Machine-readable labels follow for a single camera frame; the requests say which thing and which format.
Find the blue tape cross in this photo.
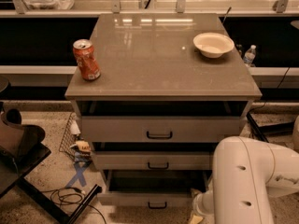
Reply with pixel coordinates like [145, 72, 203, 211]
[65, 161, 91, 188]

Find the white paper bowl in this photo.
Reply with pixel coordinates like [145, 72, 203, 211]
[193, 33, 235, 59]

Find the black stand leg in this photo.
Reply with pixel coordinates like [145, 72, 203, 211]
[247, 113, 294, 142]

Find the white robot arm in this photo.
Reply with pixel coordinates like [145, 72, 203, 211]
[188, 136, 299, 224]

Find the grey bottom drawer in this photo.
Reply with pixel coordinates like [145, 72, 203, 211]
[98, 170, 211, 209]

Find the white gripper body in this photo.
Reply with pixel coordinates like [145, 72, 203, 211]
[192, 191, 214, 217]

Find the wire mesh basket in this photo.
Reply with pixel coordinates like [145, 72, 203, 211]
[59, 113, 80, 161]

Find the grey middle drawer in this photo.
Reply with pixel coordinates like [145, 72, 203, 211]
[92, 151, 212, 170]

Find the orange soda can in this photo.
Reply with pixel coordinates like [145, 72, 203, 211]
[73, 39, 101, 81]

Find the black floor cable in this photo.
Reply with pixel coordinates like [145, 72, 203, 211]
[41, 186, 107, 224]

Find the grey drawer cabinet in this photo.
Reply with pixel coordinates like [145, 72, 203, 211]
[64, 12, 263, 185]

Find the black table leg frame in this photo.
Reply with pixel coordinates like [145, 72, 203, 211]
[0, 144, 102, 224]

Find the brown chair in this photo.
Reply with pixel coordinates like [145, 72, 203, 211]
[0, 109, 45, 161]

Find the grey top drawer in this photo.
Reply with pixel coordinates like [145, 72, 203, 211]
[80, 116, 247, 143]

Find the grey drawer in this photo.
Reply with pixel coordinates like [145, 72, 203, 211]
[98, 170, 211, 209]
[92, 151, 212, 170]
[80, 116, 247, 143]

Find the clear water bottle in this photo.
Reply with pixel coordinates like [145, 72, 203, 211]
[243, 45, 256, 67]

